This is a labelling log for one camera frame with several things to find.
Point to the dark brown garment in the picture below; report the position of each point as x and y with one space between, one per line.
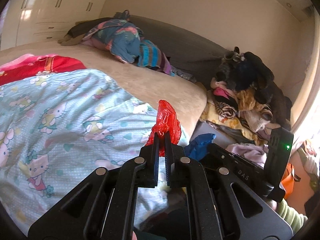
75 35

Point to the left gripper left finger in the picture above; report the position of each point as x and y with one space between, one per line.
112 213

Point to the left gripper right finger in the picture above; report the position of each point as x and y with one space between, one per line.
186 172

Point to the cream white wardrobe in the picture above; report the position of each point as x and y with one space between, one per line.
29 21

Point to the pile of clothes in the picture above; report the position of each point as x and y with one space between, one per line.
244 101

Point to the striped blue blanket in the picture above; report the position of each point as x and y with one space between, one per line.
152 57

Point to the blue floral folded quilt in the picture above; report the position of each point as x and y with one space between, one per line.
118 35

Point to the light blue cartoon quilt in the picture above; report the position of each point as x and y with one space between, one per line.
56 129

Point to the blue plastic bag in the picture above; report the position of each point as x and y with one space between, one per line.
197 148

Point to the left hand red nails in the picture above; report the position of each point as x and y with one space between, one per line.
134 237

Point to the right hand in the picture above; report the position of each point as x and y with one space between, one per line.
271 203

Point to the red pink blanket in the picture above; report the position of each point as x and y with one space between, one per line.
29 65

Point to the beige bed sheet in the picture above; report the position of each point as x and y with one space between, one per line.
187 98

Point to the red plastic bag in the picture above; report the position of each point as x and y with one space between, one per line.
166 121

